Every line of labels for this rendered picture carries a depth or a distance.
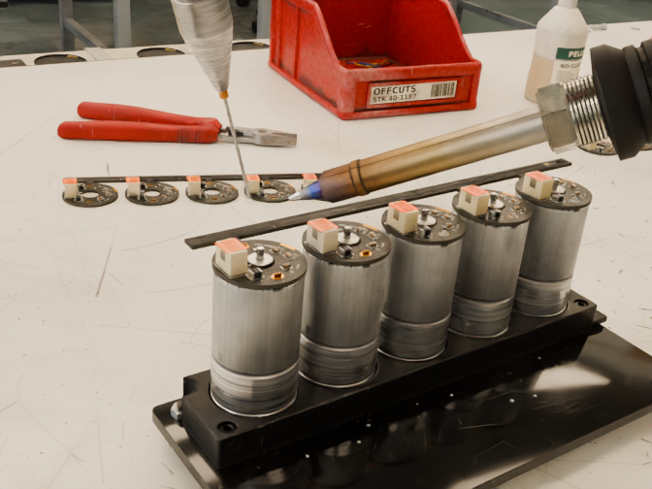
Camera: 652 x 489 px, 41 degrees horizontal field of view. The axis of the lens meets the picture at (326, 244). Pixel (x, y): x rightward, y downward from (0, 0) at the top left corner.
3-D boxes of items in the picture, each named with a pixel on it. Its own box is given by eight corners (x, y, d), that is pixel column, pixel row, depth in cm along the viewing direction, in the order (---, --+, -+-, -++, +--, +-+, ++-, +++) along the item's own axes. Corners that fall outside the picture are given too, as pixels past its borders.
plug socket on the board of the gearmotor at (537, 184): (555, 196, 28) (560, 178, 28) (537, 201, 28) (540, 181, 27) (537, 187, 29) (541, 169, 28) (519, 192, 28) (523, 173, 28)
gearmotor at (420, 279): (457, 371, 28) (482, 227, 25) (397, 393, 26) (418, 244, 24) (408, 333, 29) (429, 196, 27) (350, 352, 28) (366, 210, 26)
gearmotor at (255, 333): (310, 425, 25) (324, 268, 22) (235, 453, 23) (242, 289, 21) (267, 379, 27) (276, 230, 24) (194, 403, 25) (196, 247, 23)
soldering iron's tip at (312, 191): (291, 211, 21) (330, 200, 20) (283, 193, 20) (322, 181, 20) (296, 204, 21) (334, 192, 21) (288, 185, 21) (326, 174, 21)
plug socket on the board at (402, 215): (423, 229, 25) (426, 209, 25) (400, 235, 25) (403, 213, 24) (406, 218, 26) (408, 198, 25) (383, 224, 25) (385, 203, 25)
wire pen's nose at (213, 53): (185, 94, 18) (168, 30, 17) (222, 70, 19) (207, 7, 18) (221, 108, 18) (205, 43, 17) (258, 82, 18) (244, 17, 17)
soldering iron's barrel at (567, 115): (329, 230, 20) (612, 150, 18) (305, 170, 20) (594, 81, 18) (341, 205, 21) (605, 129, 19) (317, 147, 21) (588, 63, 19)
